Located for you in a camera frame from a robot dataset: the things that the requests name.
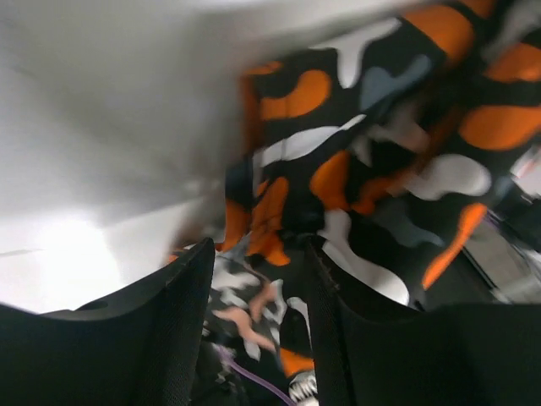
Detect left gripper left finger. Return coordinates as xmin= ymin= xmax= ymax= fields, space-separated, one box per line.
xmin=1 ymin=239 xmax=215 ymax=405

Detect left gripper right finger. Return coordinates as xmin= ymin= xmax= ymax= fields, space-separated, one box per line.
xmin=303 ymin=243 xmax=540 ymax=405

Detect orange camouflage shorts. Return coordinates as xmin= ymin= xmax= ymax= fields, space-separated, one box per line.
xmin=191 ymin=1 xmax=540 ymax=405

